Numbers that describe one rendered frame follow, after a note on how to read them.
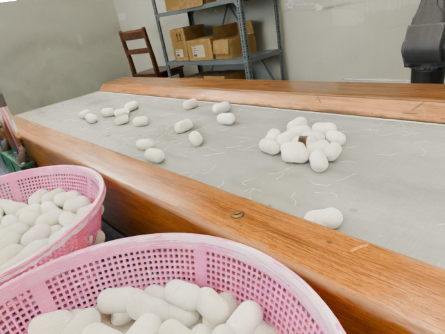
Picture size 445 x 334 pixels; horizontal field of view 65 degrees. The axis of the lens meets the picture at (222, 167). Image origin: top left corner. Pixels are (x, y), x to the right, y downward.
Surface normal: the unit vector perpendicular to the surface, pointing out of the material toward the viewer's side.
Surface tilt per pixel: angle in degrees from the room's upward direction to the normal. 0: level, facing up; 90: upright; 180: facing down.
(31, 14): 90
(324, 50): 90
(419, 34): 60
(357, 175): 0
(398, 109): 45
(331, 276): 0
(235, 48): 90
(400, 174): 0
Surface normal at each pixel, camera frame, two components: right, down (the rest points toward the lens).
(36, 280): 0.52, 0.00
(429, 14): -0.70, -0.11
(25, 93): 0.67, 0.18
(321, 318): -0.96, 0.01
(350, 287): -0.17, -0.90
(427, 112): -0.62, -0.36
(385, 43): -0.72, 0.39
